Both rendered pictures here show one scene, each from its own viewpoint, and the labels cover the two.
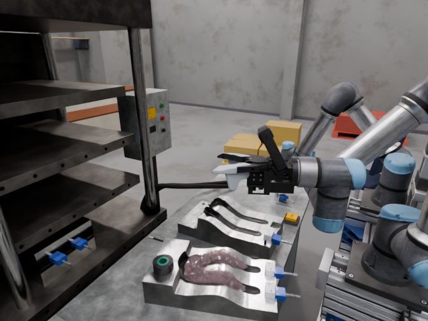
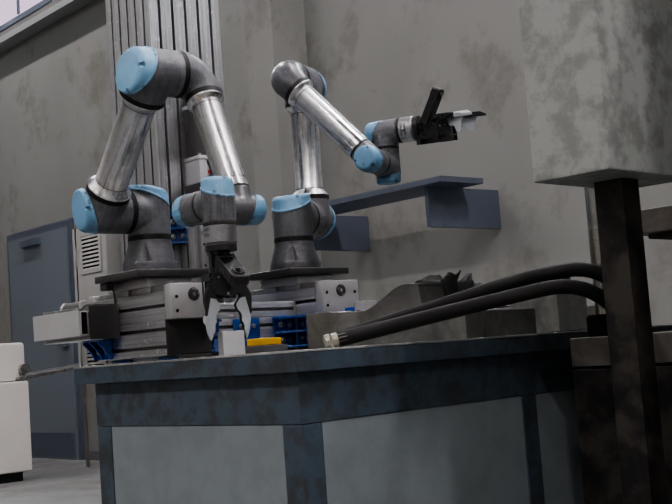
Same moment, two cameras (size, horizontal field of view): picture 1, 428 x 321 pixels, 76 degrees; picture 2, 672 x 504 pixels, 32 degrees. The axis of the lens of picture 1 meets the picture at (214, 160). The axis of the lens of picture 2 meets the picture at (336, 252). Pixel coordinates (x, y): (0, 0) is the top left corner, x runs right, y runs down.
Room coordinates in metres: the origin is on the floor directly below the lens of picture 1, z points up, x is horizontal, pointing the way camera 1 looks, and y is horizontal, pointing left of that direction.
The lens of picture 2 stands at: (3.91, 0.58, 0.79)
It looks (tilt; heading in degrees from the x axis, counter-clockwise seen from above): 5 degrees up; 198
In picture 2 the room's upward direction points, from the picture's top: 4 degrees counter-clockwise
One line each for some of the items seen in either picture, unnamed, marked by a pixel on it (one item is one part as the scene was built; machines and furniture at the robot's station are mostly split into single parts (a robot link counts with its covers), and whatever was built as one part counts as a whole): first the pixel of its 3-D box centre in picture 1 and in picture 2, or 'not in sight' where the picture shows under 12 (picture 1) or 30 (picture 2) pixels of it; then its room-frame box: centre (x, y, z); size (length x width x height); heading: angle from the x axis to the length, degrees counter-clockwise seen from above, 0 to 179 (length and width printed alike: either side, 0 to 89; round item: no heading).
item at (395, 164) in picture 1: (397, 169); (145, 211); (1.13, -0.83, 1.20); 0.13 x 0.12 x 0.14; 146
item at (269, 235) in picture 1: (278, 239); (353, 312); (1.03, -0.30, 0.89); 0.13 x 0.05 x 0.05; 63
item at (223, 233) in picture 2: not in sight; (219, 236); (1.54, -0.45, 1.07); 0.08 x 0.08 x 0.05
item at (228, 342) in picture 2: (285, 198); (224, 344); (1.52, -0.46, 0.83); 0.13 x 0.05 x 0.05; 41
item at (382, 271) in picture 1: (390, 256); (294, 254); (0.70, -0.57, 1.09); 0.15 x 0.15 x 0.10
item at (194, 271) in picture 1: (214, 265); not in sight; (0.86, 0.00, 0.90); 0.26 x 0.18 x 0.08; 80
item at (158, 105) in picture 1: (153, 195); (632, 361); (1.72, 0.44, 0.73); 0.30 x 0.22 x 1.47; 153
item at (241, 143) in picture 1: (263, 146); not in sight; (3.95, -0.75, 0.33); 1.19 x 0.91 x 0.67; 58
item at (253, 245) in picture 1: (230, 221); (417, 314); (1.21, -0.09, 0.87); 0.50 x 0.26 x 0.14; 63
